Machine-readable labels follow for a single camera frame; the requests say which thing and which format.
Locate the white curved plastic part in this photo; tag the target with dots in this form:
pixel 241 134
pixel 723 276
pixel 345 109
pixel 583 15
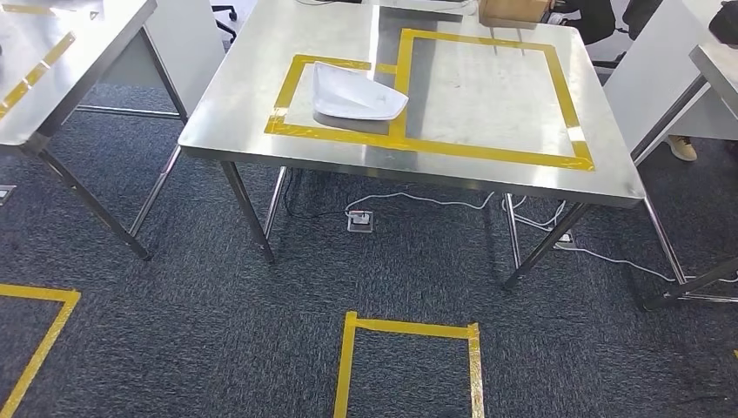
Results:
pixel 352 95

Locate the metal floor socket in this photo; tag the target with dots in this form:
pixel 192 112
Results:
pixel 360 222
pixel 6 194
pixel 566 239

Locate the yellow floor tape square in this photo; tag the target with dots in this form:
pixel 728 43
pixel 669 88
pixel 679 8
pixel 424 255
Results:
pixel 403 327

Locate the black office chair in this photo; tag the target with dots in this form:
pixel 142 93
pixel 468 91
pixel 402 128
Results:
pixel 225 26

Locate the brown cardboard box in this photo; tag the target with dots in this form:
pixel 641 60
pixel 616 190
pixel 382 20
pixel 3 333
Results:
pixel 513 11

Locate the white cabinet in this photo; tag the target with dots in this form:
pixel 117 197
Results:
pixel 184 34

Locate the person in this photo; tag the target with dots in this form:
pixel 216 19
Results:
pixel 682 149
pixel 640 17
pixel 588 20

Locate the white desk panel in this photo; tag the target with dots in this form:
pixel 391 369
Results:
pixel 651 69

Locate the black bag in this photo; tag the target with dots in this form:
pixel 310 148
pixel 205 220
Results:
pixel 725 23

